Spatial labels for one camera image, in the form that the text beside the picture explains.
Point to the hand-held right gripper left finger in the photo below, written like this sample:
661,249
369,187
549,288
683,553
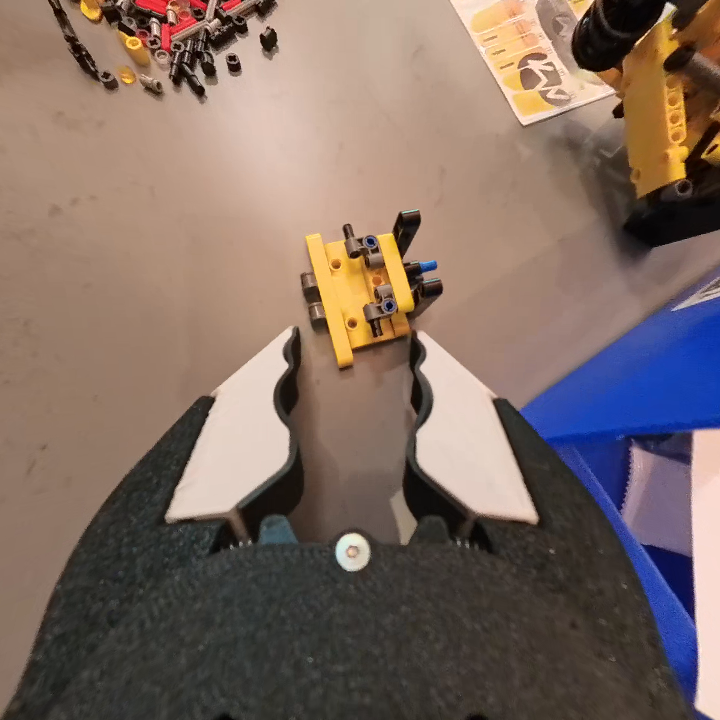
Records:
236,450

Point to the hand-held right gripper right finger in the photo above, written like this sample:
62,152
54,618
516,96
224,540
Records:
472,450

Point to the small yellow brick assembly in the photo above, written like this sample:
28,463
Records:
349,292

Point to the blue plastic bin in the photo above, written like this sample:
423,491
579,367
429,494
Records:
619,371

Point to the yellow brick vehicle model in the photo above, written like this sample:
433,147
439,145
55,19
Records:
658,112

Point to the yellow sticker sheet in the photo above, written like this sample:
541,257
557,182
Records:
523,67

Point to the pile of red black pins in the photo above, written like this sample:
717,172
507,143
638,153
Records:
185,28

